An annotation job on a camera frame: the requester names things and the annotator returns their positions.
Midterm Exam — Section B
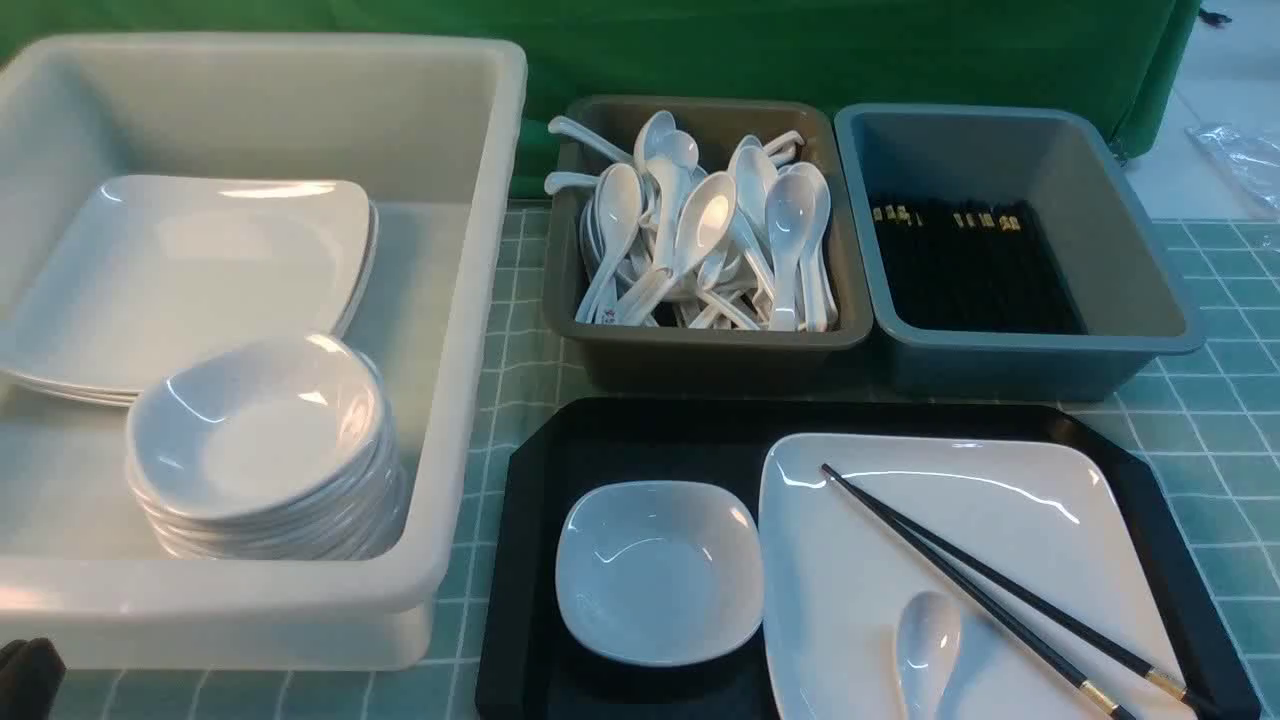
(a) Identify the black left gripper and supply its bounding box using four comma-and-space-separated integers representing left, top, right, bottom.
1, 638, 67, 719

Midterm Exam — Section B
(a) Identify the white ceramic spoon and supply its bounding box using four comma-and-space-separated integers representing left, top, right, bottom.
893, 591, 964, 719

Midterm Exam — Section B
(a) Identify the large white rice plate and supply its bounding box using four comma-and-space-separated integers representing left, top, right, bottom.
758, 433, 1187, 719

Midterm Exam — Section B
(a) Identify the black chopstick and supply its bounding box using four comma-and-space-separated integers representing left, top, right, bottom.
820, 462, 1221, 719
822, 466, 1140, 720

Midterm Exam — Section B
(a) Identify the stack of white bowls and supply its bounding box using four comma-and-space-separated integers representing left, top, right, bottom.
124, 334, 413, 561

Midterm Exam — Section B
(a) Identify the stack of white square plates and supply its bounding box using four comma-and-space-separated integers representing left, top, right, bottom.
3, 174, 379, 405

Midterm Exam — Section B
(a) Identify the black serving tray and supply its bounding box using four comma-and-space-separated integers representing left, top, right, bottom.
475, 397, 1262, 719

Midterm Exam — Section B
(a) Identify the small white square bowl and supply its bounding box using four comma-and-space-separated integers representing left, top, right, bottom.
556, 480, 765, 669

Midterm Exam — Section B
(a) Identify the brown plastic spoon bin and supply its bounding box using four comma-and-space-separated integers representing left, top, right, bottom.
541, 95, 874, 395

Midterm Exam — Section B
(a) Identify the large white plastic tub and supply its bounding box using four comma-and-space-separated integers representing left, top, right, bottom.
1, 32, 527, 671

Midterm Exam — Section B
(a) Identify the white spoon left of bin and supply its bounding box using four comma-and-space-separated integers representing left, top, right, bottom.
575, 163, 645, 323

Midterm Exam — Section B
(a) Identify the white spoon of bin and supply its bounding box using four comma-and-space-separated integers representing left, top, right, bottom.
765, 170, 817, 331
575, 163, 645, 323
616, 170, 737, 325

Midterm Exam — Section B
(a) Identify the white spoon centre of bin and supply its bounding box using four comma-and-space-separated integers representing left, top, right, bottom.
616, 170, 737, 325

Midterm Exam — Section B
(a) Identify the white spoon right of bin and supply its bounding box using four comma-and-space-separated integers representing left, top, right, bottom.
765, 170, 817, 331

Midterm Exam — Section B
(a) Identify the pile of black chopsticks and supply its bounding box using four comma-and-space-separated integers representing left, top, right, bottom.
870, 195, 1085, 334

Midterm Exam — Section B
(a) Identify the blue-grey plastic chopstick bin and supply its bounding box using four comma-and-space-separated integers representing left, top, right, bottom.
835, 102, 1204, 401

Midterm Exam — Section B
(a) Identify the green cloth backdrop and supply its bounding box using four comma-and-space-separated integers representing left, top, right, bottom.
3, 1, 1201, 197

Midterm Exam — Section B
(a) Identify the clear plastic bag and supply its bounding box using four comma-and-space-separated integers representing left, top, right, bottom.
1185, 123, 1279, 219

